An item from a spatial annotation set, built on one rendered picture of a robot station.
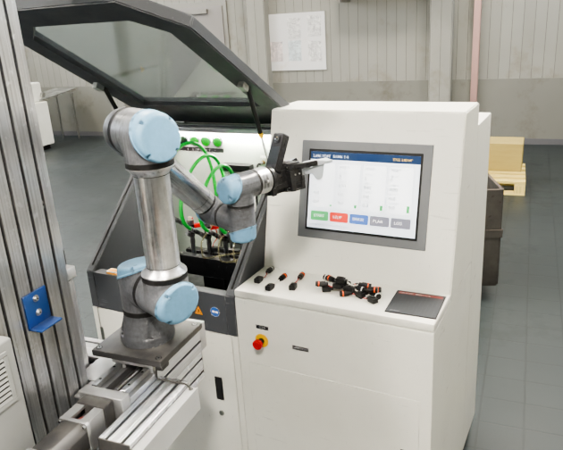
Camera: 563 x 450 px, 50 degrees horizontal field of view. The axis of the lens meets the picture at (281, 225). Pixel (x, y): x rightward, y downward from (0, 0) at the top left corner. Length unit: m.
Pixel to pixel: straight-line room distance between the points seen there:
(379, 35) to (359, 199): 7.16
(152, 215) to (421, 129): 0.97
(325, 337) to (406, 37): 7.38
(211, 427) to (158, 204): 1.27
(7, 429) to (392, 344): 1.09
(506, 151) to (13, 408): 6.04
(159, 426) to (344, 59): 8.13
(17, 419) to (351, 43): 8.23
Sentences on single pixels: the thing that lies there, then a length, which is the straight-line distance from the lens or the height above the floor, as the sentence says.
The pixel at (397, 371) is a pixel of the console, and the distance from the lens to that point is 1.97.
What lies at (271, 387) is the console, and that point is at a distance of 2.23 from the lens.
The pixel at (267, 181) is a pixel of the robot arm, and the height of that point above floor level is 1.44.
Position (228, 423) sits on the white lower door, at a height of 0.40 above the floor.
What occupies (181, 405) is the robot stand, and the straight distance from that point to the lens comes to 1.61.
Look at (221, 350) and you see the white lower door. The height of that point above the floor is 0.72.
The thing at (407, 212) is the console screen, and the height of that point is 1.23.
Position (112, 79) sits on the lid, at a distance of 2.47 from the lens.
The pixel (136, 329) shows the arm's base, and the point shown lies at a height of 1.09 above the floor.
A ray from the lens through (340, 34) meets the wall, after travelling 9.30.
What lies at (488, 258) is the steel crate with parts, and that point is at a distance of 4.11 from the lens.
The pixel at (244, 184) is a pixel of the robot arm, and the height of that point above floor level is 1.45.
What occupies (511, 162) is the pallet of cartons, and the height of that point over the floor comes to 0.24.
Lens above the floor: 1.87
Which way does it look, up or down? 19 degrees down
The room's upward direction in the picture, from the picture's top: 4 degrees counter-clockwise
